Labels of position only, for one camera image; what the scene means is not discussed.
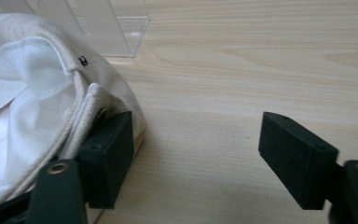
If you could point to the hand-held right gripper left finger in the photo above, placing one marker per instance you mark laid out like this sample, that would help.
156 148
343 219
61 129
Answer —
107 161

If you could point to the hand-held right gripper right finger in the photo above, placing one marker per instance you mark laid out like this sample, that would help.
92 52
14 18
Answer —
295 158

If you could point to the white cap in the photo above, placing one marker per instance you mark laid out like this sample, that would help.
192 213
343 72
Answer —
28 93

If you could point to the clear plastic container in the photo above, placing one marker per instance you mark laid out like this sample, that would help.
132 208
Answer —
118 28

